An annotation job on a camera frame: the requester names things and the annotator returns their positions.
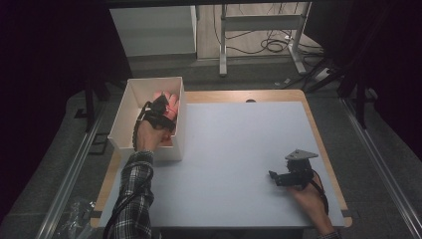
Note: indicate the black metal stand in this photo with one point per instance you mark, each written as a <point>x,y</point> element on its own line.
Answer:
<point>91,106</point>
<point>351,89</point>

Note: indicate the light grey table mat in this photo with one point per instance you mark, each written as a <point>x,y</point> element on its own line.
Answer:
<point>232,159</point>

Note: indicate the white cabinet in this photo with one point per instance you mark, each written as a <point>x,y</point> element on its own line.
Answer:
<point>152,30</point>

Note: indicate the white rectangular box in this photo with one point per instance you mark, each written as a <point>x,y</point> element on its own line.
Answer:
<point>129,113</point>

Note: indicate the peach pink padded glove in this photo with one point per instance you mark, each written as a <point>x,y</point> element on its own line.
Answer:
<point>172,104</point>

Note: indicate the aluminium floor rail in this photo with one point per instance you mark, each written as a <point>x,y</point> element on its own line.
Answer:
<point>69,176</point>
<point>384,172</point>

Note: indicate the white power strip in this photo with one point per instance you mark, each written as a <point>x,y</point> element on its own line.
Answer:
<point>322,74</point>

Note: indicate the dark curtain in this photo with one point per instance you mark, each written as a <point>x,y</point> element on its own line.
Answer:
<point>381,59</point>
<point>43,83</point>

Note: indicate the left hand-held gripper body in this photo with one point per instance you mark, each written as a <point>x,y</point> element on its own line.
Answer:
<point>157,116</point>

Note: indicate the clear plastic bag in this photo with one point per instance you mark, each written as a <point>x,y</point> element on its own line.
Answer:
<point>74,219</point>

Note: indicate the person's right hand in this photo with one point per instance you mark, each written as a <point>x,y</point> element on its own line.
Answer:
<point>307,199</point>

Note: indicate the person's left hand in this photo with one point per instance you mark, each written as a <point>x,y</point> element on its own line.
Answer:
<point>149,137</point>

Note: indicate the white metal desk frame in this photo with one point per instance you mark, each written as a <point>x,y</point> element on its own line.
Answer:
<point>262,23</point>

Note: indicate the black tape strip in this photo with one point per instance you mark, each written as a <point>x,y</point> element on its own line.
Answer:
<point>347,213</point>
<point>95,214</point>

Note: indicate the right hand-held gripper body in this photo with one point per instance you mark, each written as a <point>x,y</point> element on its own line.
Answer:
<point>298,172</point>

